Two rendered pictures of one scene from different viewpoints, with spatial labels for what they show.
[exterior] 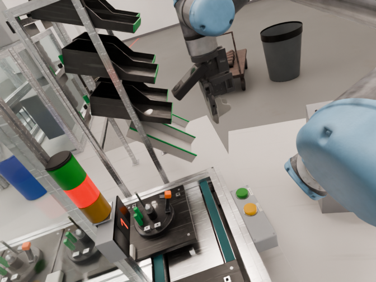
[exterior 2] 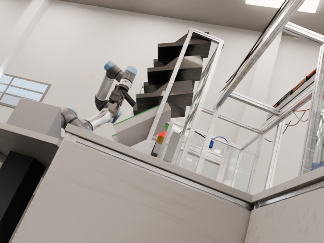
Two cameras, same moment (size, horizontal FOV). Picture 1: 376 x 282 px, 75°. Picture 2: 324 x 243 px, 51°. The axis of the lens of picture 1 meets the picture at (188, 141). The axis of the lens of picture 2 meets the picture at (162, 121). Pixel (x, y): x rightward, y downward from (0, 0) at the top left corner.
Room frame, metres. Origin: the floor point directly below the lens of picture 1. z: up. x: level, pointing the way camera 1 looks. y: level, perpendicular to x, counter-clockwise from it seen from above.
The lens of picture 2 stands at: (2.51, 0.11, 0.47)
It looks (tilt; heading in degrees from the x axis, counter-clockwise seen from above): 24 degrees up; 178
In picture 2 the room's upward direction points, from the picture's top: 21 degrees clockwise
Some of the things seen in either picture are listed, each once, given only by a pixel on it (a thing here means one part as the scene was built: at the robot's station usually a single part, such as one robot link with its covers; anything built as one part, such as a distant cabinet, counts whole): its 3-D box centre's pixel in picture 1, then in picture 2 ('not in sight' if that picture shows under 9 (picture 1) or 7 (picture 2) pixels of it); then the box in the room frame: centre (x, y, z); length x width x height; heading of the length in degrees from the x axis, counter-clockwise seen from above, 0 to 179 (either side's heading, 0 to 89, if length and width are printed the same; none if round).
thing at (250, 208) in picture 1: (250, 209); not in sight; (0.49, -0.11, 0.96); 0.04 x 0.04 x 0.02
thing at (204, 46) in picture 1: (201, 43); (124, 85); (0.62, -0.12, 1.45); 0.08 x 0.08 x 0.05
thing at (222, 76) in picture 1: (212, 73); (118, 95); (0.62, -0.12, 1.37); 0.09 x 0.08 x 0.12; 89
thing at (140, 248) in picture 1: (150, 212); not in sight; (0.57, 0.20, 1.01); 0.24 x 0.24 x 0.13; 89
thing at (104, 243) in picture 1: (92, 203); (160, 139); (0.39, 0.23, 1.29); 0.12 x 0.05 x 0.25; 179
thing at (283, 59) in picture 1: (282, 52); not in sight; (3.11, -1.61, 0.32); 0.51 x 0.51 x 0.65
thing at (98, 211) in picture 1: (94, 206); (159, 140); (0.39, 0.23, 1.29); 0.05 x 0.05 x 0.05
